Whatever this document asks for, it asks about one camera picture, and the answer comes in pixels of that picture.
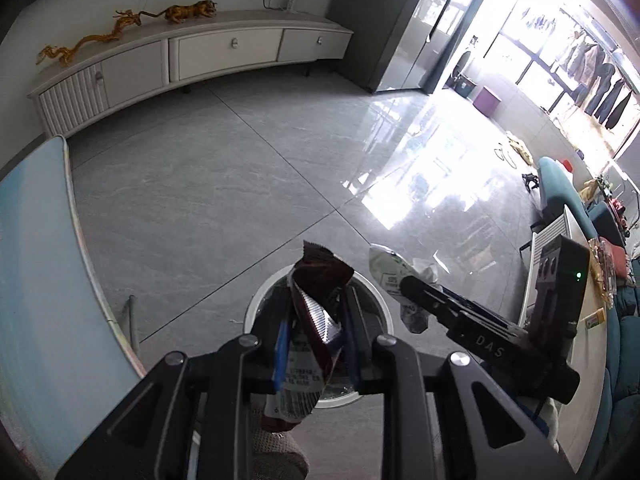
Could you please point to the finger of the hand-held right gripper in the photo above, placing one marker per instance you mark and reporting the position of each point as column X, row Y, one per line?
column 425, row 297

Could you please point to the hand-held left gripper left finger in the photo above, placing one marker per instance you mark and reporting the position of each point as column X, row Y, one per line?
column 280, row 360

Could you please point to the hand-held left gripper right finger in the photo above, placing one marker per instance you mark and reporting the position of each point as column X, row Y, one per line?
column 352, row 345

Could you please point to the dark red silver-lined wrapper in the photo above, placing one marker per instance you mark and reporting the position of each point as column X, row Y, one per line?
column 305, row 375

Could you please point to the round white trash can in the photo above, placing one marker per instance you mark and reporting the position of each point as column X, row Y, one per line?
column 372, row 310

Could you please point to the white green plastic bag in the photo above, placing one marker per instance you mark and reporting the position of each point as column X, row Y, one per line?
column 385, row 272

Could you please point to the small yellow packet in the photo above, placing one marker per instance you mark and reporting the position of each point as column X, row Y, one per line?
column 595, row 319

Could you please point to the white side table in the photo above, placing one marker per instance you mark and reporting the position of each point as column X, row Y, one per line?
column 587, row 360

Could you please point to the pink cushion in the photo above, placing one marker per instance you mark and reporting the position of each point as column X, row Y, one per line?
column 616, row 260

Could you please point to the beige knit cloth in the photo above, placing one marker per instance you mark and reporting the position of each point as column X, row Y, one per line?
column 277, row 452

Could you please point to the teal sofa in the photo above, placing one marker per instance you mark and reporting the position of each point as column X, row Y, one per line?
column 555, row 185

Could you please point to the small black toy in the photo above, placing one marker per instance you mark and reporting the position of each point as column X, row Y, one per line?
column 530, row 181

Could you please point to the white bottle with red cap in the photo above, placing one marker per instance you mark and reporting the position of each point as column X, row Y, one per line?
column 567, row 169

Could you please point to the yellow cloth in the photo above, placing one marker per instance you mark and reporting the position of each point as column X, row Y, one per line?
column 520, row 149

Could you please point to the purple stool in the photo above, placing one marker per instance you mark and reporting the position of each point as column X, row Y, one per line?
column 486, row 101

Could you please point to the dark storage bin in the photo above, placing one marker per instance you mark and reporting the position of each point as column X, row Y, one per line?
column 463, row 85

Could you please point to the row of hanging clothes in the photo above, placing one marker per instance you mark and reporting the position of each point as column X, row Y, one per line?
column 605, row 85

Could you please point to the landscape printed coffee table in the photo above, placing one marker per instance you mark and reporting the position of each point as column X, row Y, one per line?
column 40, row 285

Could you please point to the tall grey cabinet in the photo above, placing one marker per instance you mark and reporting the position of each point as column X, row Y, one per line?
column 380, row 25

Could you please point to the white television stand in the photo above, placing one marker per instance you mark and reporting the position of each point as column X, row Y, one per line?
column 220, row 55

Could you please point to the golden tiger figurine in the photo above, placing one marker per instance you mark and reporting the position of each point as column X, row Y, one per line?
column 187, row 11

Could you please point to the golden dragon figurine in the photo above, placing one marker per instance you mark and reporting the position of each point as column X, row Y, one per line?
column 95, row 39

